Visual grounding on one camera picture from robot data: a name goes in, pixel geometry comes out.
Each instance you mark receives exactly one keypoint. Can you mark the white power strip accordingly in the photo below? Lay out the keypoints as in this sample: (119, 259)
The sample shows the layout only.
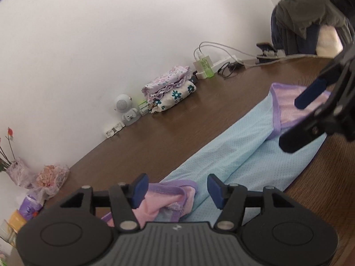
(224, 61)

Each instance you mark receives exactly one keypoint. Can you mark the dark blue pants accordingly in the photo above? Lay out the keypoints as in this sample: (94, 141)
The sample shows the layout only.
(280, 37)

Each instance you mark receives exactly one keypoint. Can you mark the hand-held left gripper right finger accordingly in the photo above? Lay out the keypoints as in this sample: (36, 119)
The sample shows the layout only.
(215, 191)

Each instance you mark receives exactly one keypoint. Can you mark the cream cloth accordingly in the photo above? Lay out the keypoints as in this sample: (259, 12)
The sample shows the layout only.
(328, 41)

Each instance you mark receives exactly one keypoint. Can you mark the white robot speaker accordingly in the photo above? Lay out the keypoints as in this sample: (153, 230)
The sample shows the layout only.
(122, 105)

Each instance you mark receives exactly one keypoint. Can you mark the olive green jacket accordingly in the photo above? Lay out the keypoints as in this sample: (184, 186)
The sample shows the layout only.
(305, 11)

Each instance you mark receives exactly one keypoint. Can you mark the green bottle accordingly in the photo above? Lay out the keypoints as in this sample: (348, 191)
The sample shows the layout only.
(208, 66)

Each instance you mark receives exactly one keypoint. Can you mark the yellow box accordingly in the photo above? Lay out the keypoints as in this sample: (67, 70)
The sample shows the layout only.
(17, 221)

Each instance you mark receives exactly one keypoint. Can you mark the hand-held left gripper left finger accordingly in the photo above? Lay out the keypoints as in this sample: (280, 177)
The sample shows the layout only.
(140, 191)

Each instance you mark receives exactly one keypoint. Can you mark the folded purple floral cloth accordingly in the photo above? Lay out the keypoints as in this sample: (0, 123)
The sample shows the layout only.
(166, 81)

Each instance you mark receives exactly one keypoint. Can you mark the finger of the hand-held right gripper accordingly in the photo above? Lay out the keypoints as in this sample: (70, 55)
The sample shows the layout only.
(299, 140)
(312, 94)

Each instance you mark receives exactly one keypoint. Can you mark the clear plastic bag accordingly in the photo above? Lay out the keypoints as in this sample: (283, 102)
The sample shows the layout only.
(50, 178)

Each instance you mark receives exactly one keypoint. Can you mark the red bud flower stems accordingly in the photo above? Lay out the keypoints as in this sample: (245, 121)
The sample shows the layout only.
(10, 133)

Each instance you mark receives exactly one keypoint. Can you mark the small green and white box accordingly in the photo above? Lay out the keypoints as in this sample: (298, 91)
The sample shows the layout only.
(144, 107)

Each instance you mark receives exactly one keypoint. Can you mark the purple bottle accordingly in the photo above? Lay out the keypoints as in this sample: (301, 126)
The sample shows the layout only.
(29, 206)

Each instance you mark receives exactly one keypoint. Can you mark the pink and blue mesh garment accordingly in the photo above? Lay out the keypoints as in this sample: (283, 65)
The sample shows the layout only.
(235, 155)

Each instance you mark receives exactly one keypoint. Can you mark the lace wrapped vase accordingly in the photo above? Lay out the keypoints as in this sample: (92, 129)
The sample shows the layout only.
(16, 171)

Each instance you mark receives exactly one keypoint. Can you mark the white plug adapter row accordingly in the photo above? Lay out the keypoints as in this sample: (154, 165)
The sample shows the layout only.
(113, 130)

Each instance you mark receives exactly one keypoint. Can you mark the folded white floral cloth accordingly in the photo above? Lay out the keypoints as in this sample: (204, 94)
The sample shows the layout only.
(177, 95)

